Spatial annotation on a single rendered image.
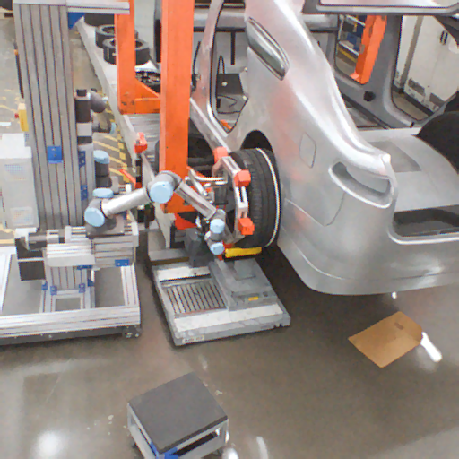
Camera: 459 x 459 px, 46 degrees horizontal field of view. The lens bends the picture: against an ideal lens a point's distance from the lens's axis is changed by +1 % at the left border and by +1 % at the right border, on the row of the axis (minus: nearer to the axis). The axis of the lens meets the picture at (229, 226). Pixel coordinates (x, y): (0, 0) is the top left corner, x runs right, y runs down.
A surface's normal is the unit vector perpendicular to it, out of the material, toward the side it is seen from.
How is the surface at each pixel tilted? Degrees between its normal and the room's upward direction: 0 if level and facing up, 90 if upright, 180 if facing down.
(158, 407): 0
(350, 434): 0
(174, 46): 90
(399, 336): 2
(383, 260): 102
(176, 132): 90
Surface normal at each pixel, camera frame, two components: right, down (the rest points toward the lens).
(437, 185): 0.20, -0.57
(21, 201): 0.23, 0.55
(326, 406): 0.09, -0.83
